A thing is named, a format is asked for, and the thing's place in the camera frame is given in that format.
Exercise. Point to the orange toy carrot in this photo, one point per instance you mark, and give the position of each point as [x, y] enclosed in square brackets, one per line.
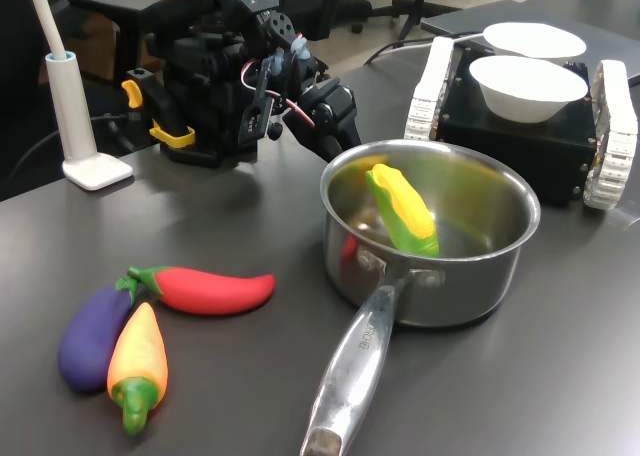
[137, 346]

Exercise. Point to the pale grey putty lump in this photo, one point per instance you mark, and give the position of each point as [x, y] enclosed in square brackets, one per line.
[300, 47]
[276, 62]

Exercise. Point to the yellow green toy corn cob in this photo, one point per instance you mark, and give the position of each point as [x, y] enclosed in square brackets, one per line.
[407, 213]

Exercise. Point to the black office chair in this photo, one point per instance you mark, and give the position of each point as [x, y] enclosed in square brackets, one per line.
[120, 3]
[415, 13]

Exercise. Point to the black vehicle with white tracks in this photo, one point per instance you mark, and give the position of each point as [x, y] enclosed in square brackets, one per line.
[510, 146]

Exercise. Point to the black and yellow clamp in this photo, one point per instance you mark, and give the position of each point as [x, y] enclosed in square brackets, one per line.
[150, 96]

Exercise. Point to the white bowl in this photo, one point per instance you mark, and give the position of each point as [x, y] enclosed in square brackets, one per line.
[535, 38]
[527, 88]

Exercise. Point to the red toy chilli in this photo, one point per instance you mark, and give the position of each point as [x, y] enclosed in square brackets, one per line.
[205, 291]

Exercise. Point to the purple toy aubergine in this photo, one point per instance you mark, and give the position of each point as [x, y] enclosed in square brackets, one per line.
[90, 341]

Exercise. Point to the white post with flat foot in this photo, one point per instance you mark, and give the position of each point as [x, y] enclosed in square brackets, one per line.
[75, 116]

